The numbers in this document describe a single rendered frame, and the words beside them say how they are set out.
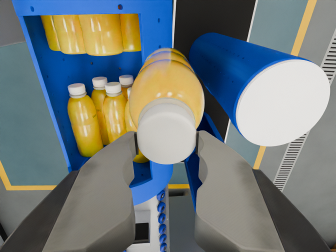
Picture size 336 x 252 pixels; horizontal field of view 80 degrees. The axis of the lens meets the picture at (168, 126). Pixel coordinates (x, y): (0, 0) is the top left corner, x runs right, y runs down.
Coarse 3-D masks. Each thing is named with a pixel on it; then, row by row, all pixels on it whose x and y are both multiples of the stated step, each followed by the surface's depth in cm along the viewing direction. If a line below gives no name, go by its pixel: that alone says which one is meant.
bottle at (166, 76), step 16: (160, 48) 27; (144, 64) 21; (160, 64) 17; (176, 64) 17; (144, 80) 16; (160, 80) 15; (176, 80) 15; (192, 80) 16; (144, 96) 15; (160, 96) 14; (176, 96) 14; (192, 96) 15; (144, 112) 14; (192, 112) 14
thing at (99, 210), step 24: (120, 144) 11; (96, 168) 10; (120, 168) 10; (72, 192) 8; (96, 192) 8; (120, 192) 8; (72, 216) 7; (96, 216) 7; (120, 216) 7; (48, 240) 6; (72, 240) 6; (96, 240) 6; (120, 240) 7
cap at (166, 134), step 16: (160, 112) 12; (176, 112) 12; (144, 128) 12; (160, 128) 12; (176, 128) 12; (192, 128) 12; (144, 144) 13; (160, 144) 13; (176, 144) 13; (192, 144) 13; (160, 160) 13; (176, 160) 13
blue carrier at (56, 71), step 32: (32, 0) 28; (64, 0) 27; (96, 0) 28; (128, 0) 29; (160, 0) 33; (32, 32) 40; (160, 32) 35; (64, 64) 50; (96, 64) 57; (128, 64) 58; (64, 96) 51; (64, 128) 51
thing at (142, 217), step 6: (144, 210) 93; (138, 216) 91; (144, 216) 91; (138, 222) 88; (144, 222) 88; (138, 228) 84; (144, 228) 84; (138, 234) 81; (144, 234) 81; (138, 240) 80; (144, 240) 80; (132, 246) 80; (138, 246) 81; (144, 246) 81
